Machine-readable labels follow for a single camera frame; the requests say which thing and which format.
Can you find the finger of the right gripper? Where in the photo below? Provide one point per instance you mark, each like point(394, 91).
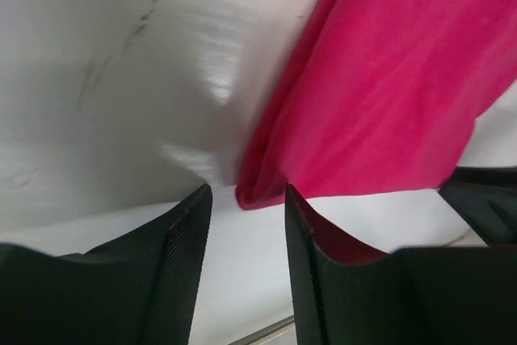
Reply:
point(486, 199)

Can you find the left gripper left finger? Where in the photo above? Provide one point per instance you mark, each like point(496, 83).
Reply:
point(139, 288)

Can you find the magenta t shirt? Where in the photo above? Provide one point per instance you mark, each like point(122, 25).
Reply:
point(379, 96)

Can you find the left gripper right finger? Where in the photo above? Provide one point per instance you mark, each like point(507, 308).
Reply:
point(347, 292)

